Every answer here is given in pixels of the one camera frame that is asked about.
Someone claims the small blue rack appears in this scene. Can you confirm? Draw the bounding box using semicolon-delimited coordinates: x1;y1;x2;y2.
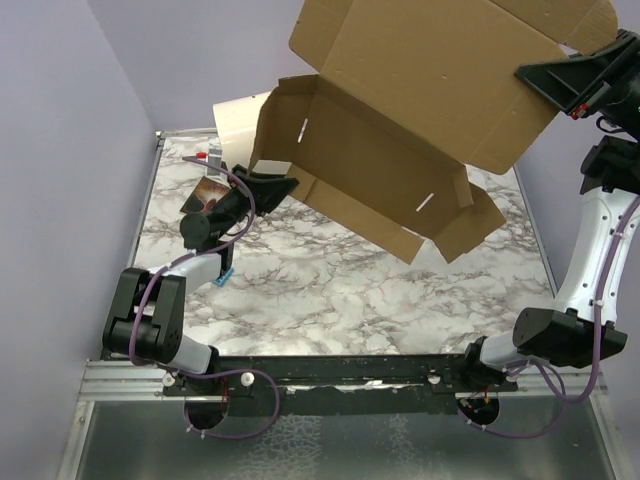
213;267;234;287

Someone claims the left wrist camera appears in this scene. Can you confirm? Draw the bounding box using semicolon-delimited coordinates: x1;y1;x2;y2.
196;148;223;177

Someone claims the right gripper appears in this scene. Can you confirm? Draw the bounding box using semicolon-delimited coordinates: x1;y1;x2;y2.
514;28;640;138

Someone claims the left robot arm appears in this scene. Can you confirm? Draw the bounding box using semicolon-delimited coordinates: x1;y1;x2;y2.
102;165;299;395

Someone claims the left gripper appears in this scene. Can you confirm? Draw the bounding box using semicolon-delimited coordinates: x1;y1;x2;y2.
211;164;299;236

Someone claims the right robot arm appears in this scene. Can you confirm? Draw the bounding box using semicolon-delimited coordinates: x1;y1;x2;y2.
456;29;639;391

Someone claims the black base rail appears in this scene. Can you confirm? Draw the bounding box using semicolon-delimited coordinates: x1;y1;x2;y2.
164;352;521;419

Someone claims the dark paperback book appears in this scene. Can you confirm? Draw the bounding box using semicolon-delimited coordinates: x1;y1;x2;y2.
180;176;230;214

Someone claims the aluminium table frame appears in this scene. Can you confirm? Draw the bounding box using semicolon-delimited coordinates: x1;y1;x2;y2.
54;127;631;480

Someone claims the brown cardboard box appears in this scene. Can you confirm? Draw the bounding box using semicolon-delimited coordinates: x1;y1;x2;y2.
249;1;618;262

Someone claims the cream cylindrical container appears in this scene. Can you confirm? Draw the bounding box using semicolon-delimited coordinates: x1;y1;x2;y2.
212;92;270;168

